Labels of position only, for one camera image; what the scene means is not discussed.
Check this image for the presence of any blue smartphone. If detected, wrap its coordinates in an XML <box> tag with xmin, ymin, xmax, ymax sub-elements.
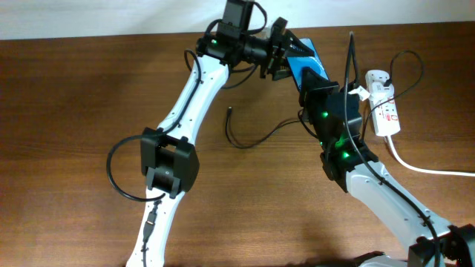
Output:
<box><xmin>288</xmin><ymin>38</ymin><xmax>329</xmax><ymax>92</ymax></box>

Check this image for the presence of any black charger cable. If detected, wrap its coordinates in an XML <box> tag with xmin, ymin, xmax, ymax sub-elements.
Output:
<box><xmin>224</xmin><ymin>50</ymin><xmax>425</xmax><ymax>150</ymax></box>

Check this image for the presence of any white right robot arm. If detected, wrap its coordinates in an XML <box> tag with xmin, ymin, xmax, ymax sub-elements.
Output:
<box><xmin>299</xmin><ymin>67</ymin><xmax>474</xmax><ymax>266</ymax></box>

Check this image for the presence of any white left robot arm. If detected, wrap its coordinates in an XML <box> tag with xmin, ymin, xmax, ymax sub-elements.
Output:
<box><xmin>106</xmin><ymin>18</ymin><xmax>315</xmax><ymax>266</ymax></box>

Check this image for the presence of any white charger plug adapter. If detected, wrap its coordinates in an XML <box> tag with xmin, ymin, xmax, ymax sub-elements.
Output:
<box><xmin>368</xmin><ymin>82</ymin><xmax>394</xmax><ymax>101</ymax></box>

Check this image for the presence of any white power strip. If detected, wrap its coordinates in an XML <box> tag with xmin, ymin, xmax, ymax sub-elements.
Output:
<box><xmin>365</xmin><ymin>70</ymin><xmax>401</xmax><ymax>137</ymax></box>

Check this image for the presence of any white power strip cord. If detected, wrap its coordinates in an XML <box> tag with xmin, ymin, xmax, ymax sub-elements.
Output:
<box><xmin>384</xmin><ymin>134</ymin><xmax>475</xmax><ymax>178</ymax></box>

